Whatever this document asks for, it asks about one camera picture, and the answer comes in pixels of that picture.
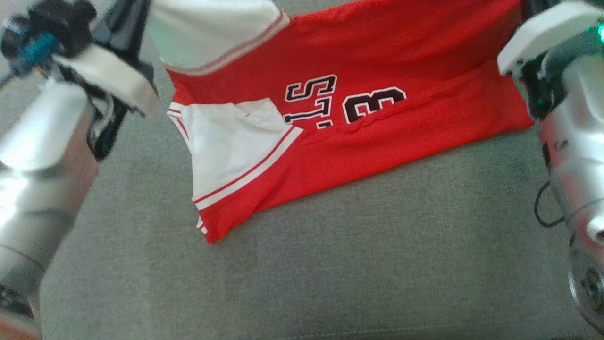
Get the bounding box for grey sofa seat cushion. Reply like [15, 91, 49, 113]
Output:
[0, 0, 604, 340]

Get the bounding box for red jersey with lettering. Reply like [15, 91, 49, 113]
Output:
[148, 0, 535, 245]

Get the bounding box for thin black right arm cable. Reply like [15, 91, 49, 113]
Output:
[533, 181, 574, 229]

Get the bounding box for blue left cable connector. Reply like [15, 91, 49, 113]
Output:
[10, 32, 59, 77]

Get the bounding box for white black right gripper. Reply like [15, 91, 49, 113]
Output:
[496, 0, 604, 119]

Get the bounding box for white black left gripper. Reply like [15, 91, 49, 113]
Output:
[53, 0, 160, 162]

